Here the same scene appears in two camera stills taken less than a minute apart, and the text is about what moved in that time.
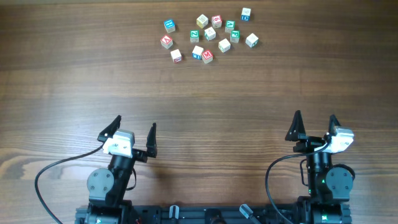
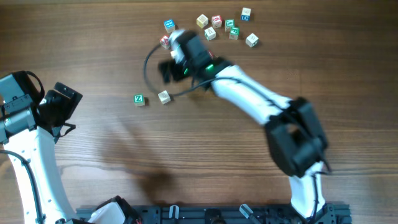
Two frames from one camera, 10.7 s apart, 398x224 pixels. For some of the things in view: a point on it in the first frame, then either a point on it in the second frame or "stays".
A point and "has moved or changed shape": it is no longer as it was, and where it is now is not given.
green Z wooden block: x=194 y=35 has moved or changed shape
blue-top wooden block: x=170 y=25 stays
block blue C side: x=245 y=14 stays
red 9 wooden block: x=216 y=21 stays
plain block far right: x=252 y=40 stays
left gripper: x=137 y=152 → x=66 y=92
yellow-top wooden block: x=202 y=21 stays
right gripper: x=311 y=143 → x=170 y=72
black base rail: x=285 y=214 stays
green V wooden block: x=230 y=25 stays
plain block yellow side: x=224 y=45 → x=164 y=97
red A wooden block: x=166 y=42 stays
